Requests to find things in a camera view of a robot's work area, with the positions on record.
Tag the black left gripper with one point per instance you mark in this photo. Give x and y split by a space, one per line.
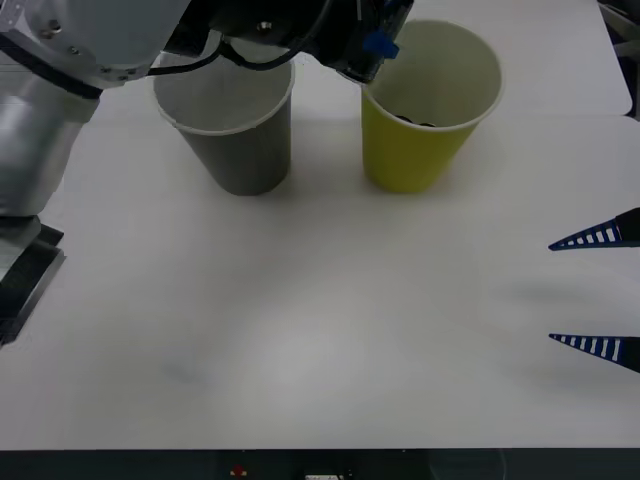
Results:
352 55

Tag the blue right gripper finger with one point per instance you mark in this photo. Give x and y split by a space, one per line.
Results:
607 234
612 350

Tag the silver-grey left robot arm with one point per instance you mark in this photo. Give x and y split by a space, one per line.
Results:
60 55

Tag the yellow-green plastic waste bin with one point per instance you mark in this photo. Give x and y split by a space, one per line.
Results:
410 160

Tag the grey plastic waste bin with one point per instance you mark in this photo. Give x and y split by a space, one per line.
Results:
250 160

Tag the black robot torso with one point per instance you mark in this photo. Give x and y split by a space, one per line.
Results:
150 465

